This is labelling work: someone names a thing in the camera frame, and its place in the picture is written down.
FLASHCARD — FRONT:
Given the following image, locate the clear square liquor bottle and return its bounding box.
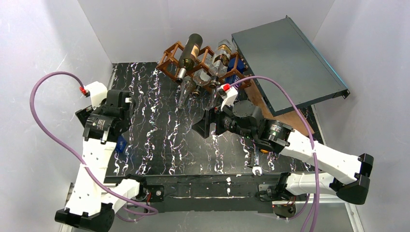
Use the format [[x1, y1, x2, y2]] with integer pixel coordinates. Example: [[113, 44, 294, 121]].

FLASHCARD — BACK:
[[192, 69, 211, 97], [208, 39, 233, 89]]

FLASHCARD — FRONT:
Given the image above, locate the blue square glass bottle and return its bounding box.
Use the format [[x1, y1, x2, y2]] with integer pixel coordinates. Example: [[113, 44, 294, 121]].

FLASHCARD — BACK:
[[224, 55, 247, 86], [115, 135, 128, 154]]

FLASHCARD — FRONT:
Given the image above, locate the dark green wine bottle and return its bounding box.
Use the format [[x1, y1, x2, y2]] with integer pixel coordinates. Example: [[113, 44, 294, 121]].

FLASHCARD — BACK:
[[176, 33, 203, 84]]

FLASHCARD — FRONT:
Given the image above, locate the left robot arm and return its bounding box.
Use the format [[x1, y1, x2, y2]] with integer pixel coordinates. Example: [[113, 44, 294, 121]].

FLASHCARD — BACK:
[[55, 89, 142, 232]]

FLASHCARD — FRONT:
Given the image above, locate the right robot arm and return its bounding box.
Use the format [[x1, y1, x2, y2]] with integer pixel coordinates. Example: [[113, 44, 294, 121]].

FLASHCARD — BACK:
[[191, 101, 374, 205]]

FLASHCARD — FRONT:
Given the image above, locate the clear wine glass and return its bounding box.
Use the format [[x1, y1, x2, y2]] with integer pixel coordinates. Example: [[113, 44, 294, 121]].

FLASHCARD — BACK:
[[176, 79, 195, 109], [206, 88, 220, 109]]

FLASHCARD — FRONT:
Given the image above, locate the brown wooden wine rack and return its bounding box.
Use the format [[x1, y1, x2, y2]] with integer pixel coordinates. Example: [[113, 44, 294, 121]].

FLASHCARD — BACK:
[[156, 41, 246, 84]]

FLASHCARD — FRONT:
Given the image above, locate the black comb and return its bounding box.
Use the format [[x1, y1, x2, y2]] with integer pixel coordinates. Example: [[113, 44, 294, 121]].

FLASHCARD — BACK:
[[247, 150, 254, 168]]

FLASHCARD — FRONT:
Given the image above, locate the silver wrench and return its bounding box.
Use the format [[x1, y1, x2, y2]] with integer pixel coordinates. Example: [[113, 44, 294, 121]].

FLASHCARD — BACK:
[[252, 150, 263, 176]]

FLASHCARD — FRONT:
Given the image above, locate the brown wooden board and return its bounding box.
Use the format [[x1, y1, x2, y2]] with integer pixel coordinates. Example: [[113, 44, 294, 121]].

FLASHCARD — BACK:
[[244, 80, 308, 136]]

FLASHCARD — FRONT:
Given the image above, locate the dark grey flat box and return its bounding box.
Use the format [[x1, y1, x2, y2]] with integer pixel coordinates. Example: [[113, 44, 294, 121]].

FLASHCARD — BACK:
[[232, 16, 350, 109]]

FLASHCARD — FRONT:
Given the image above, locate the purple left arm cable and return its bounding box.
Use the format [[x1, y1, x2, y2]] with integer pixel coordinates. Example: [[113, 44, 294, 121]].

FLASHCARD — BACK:
[[29, 71, 159, 223]]

